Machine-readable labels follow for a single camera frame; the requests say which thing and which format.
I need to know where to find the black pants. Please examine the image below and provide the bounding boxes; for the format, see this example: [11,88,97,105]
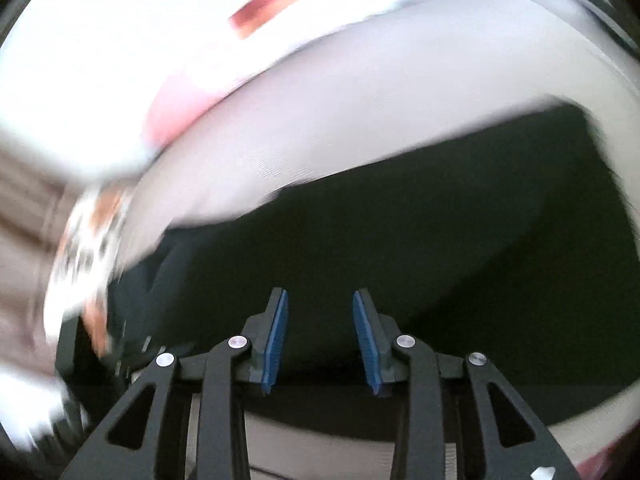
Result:
[105,102,640,426]

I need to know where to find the pink striped pillow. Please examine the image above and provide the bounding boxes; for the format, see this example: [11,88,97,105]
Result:
[145,0,306,148]

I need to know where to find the grey woven bed mat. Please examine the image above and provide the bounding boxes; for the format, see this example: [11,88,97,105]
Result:
[117,0,640,468]

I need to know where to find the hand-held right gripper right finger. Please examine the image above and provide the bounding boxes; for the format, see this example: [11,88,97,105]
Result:
[352,288,583,480]

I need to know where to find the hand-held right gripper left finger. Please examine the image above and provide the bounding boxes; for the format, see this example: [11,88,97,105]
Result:
[60,287,290,480]

